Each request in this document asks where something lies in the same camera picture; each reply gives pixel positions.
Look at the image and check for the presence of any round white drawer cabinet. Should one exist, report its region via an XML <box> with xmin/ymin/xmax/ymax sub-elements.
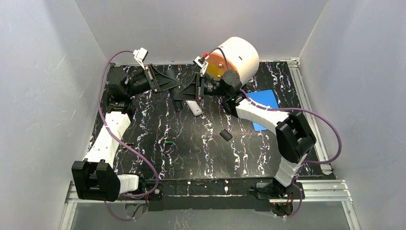
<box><xmin>206</xmin><ymin>36</ymin><xmax>259</xmax><ymax>85</ymax></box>

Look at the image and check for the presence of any black remote control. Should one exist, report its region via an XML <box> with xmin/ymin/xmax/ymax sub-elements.
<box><xmin>169</xmin><ymin>88</ymin><xmax>184</xmax><ymax>113</ymax></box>

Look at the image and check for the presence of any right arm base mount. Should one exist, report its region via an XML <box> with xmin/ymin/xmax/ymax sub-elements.
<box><xmin>249</xmin><ymin>180</ymin><xmax>305</xmax><ymax>219</ymax></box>

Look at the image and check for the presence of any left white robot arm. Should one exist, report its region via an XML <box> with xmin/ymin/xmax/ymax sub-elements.
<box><xmin>71</xmin><ymin>64</ymin><xmax>180</xmax><ymax>202</ymax></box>

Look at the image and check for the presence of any white remote control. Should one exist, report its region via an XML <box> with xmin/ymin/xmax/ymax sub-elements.
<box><xmin>186</xmin><ymin>101</ymin><xmax>202</xmax><ymax>116</ymax></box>

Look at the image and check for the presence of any aluminium frame rail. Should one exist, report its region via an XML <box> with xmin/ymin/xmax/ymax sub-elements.
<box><xmin>298</xmin><ymin>180</ymin><xmax>353</xmax><ymax>202</ymax></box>

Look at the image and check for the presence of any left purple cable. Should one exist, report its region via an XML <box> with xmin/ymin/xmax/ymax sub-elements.
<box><xmin>97</xmin><ymin>50</ymin><xmax>159</xmax><ymax>221</ymax></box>

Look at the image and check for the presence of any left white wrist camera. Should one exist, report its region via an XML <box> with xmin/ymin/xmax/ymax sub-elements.
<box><xmin>133</xmin><ymin>47</ymin><xmax>148</xmax><ymax>69</ymax></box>

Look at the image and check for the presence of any blue rectangular pad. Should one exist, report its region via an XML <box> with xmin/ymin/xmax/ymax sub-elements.
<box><xmin>247</xmin><ymin>90</ymin><xmax>279</xmax><ymax>134</ymax></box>

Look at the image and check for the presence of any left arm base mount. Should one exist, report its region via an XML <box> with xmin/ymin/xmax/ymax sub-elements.
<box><xmin>119</xmin><ymin>174</ymin><xmax>163</xmax><ymax>220</ymax></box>

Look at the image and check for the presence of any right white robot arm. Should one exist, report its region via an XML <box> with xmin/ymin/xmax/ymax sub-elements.
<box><xmin>173</xmin><ymin>70</ymin><xmax>316</xmax><ymax>188</ymax></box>

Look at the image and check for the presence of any purple cable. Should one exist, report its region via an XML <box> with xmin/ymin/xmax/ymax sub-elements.
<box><xmin>206</xmin><ymin>47</ymin><xmax>342</xmax><ymax>219</ymax></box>
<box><xmin>97</xmin><ymin>50</ymin><xmax>159</xmax><ymax>221</ymax></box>

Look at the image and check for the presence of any black remote battery cover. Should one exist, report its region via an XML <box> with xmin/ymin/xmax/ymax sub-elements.
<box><xmin>220</xmin><ymin>129</ymin><xmax>233</xmax><ymax>141</ymax></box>

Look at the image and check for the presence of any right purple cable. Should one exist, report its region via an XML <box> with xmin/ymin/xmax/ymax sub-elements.
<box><xmin>206</xmin><ymin>47</ymin><xmax>342</xmax><ymax>219</ymax></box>

